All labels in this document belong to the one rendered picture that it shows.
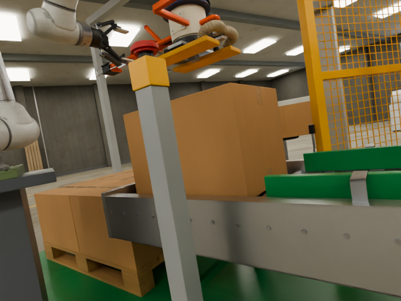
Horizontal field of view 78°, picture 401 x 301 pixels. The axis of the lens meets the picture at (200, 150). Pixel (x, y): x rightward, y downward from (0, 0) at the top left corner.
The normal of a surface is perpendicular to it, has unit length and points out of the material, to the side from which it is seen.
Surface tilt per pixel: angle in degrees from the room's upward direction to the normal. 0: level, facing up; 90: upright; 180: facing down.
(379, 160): 90
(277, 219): 90
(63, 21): 120
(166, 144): 90
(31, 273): 90
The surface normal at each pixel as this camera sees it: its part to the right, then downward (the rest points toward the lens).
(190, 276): 0.80, -0.09
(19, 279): 0.53, -0.04
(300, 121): -0.23, 0.10
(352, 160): -0.59, 0.14
